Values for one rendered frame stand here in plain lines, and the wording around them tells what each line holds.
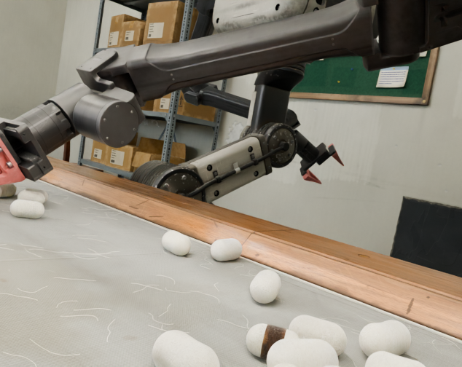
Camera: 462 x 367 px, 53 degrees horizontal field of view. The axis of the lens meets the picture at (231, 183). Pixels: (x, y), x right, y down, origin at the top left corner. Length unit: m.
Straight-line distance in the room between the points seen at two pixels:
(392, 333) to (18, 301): 0.22
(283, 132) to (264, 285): 0.79
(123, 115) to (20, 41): 4.81
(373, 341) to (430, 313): 0.11
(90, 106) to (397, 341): 0.43
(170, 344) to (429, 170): 2.23
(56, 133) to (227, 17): 0.65
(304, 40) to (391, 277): 0.31
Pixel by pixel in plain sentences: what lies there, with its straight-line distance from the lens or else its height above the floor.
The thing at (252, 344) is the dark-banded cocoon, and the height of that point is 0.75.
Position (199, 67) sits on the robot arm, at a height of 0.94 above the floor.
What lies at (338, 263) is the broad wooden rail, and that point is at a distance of 0.44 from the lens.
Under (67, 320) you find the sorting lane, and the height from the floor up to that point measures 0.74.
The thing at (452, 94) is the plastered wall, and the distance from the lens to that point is 2.43.
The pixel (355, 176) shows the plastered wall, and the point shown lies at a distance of 2.57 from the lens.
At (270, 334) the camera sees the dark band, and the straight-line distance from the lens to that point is 0.26.
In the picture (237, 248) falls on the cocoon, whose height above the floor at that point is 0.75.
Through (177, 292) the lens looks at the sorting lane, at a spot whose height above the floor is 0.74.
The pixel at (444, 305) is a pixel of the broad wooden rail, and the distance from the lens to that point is 0.41.
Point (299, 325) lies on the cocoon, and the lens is 0.28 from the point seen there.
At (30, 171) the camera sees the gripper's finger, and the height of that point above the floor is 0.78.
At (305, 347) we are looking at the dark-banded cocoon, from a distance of 0.24.
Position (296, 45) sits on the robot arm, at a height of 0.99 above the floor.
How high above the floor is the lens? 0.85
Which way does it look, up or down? 5 degrees down
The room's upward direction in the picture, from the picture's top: 9 degrees clockwise
